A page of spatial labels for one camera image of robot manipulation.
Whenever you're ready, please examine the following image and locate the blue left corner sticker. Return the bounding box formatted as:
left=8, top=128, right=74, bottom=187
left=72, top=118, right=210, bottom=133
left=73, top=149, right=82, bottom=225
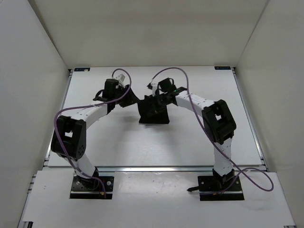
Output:
left=74, top=67, right=90, bottom=72

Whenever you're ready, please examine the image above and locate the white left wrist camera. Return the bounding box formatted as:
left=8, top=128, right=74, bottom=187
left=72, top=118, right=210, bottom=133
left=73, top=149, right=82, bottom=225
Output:
left=114, top=74, right=125, bottom=87

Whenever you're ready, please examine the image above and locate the blue corner sticker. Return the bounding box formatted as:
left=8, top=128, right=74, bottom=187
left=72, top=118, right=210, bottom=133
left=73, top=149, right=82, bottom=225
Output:
left=74, top=67, right=90, bottom=72
left=214, top=66, right=231, bottom=70

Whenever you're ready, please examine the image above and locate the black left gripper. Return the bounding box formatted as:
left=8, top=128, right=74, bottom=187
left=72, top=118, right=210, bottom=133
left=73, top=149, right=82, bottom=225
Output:
left=114, top=84, right=141, bottom=108

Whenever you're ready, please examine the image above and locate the white front cover panel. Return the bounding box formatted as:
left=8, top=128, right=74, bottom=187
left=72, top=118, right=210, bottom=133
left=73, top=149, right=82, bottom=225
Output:
left=23, top=170, right=295, bottom=228

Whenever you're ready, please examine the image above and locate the blue right corner sticker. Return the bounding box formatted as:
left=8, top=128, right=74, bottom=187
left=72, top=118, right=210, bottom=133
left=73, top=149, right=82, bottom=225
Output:
left=214, top=66, right=231, bottom=70

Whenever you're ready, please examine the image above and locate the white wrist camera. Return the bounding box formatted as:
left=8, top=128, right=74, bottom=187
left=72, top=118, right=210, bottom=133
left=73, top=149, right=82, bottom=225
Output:
left=147, top=81, right=158, bottom=96
left=114, top=74, right=125, bottom=87

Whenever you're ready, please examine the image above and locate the black skirt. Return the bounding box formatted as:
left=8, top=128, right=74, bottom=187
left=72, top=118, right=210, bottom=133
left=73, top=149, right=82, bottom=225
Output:
left=137, top=95, right=170, bottom=124

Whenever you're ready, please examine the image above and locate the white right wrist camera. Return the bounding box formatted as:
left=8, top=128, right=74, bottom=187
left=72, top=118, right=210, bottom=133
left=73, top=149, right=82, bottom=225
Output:
left=147, top=81, right=158, bottom=96

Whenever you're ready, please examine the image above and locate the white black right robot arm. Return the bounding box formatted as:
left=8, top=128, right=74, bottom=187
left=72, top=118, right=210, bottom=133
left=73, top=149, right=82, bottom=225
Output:
left=138, top=78, right=237, bottom=190

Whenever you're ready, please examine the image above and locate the silver table edge rail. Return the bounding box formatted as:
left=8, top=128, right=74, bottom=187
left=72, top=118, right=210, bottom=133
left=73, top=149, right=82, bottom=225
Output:
left=42, top=165, right=266, bottom=172

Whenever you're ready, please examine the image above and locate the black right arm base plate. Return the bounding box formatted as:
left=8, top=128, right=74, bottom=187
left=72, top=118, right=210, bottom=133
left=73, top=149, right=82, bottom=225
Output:
left=187, top=176, right=245, bottom=201

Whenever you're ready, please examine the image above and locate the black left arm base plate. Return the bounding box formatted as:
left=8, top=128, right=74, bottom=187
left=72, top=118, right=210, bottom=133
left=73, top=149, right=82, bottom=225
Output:
left=70, top=175, right=114, bottom=200

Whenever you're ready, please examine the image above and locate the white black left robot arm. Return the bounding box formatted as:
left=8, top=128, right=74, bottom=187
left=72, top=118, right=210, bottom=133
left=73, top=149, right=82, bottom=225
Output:
left=51, top=74, right=139, bottom=189

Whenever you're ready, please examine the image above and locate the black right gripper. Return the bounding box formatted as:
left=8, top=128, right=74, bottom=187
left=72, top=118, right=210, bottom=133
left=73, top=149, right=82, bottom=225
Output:
left=148, top=93, right=170, bottom=116

